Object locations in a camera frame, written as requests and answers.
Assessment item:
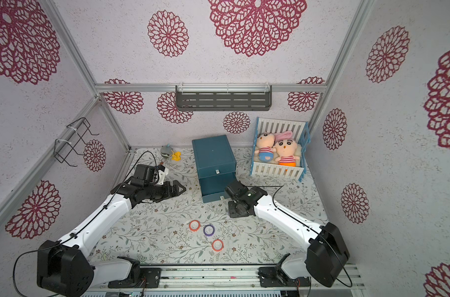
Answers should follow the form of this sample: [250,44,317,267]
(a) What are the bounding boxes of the white blue toy crib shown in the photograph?
[250,118,310,181]

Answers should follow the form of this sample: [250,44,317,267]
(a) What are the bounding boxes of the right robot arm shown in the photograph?
[226,180,353,288]

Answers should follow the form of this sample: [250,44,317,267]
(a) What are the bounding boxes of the teal three-drawer cabinet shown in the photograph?
[192,135,237,203]

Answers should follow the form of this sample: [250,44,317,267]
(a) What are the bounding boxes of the red tape roll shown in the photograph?
[188,220,201,232]
[211,239,224,252]

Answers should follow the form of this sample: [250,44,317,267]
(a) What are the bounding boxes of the aluminium rail frame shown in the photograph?
[84,264,369,297]

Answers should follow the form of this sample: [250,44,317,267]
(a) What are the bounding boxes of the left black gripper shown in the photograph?
[144,179,186,204]

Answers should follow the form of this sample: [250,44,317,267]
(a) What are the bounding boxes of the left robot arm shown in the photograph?
[37,181,186,297]

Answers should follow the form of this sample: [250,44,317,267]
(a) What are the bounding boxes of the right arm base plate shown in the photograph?
[258,267,311,288]

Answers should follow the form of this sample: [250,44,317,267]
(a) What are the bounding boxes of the purple tape roll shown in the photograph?
[203,224,216,237]

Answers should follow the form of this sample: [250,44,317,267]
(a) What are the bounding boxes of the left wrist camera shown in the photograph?
[130,164,169,187]

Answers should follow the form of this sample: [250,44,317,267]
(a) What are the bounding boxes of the black-haired plush doll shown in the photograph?
[273,131,300,167]

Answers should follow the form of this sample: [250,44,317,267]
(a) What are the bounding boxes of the grey shark toy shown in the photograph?
[160,144,174,159]

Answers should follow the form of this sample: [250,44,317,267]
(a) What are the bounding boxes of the yellow duck toy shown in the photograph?
[171,152,182,162]

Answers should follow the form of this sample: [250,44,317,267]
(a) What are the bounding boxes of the grey wall shelf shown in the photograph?
[175,85,272,111]

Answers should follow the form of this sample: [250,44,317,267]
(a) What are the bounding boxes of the pink plush doll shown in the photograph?
[254,132,275,163]

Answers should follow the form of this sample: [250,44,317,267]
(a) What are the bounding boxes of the black wire wall rack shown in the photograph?
[53,117,99,167]

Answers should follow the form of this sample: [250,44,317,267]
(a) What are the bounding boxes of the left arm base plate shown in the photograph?
[108,268,162,289]

